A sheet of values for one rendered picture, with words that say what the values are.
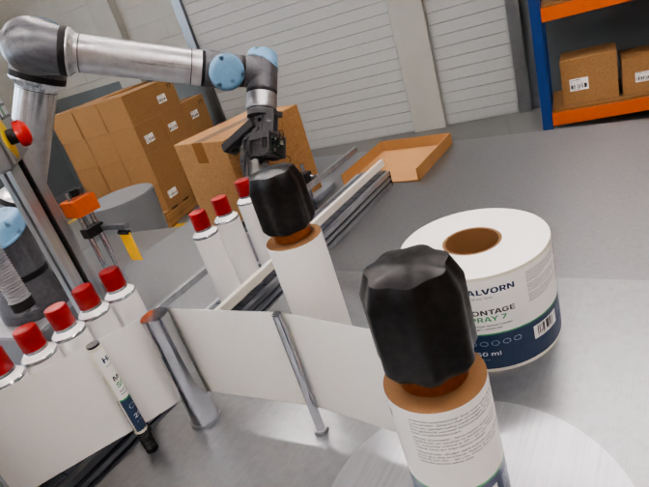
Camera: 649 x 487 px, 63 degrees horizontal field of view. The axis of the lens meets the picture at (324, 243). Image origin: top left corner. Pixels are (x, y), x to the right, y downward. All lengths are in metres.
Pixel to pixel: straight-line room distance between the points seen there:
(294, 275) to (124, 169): 4.18
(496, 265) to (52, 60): 0.92
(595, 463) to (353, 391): 0.26
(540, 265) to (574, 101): 3.71
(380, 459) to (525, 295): 0.26
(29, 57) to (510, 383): 1.04
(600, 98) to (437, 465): 4.02
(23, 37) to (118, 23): 5.31
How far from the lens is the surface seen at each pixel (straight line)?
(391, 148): 1.92
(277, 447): 0.74
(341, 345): 0.59
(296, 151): 1.62
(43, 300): 1.33
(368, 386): 0.62
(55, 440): 0.82
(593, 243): 1.11
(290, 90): 5.62
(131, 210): 3.51
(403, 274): 0.39
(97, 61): 1.21
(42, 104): 1.37
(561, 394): 0.72
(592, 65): 4.33
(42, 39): 1.22
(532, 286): 0.71
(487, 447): 0.49
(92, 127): 4.94
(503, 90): 5.10
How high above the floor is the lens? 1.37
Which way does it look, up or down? 24 degrees down
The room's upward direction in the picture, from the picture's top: 18 degrees counter-clockwise
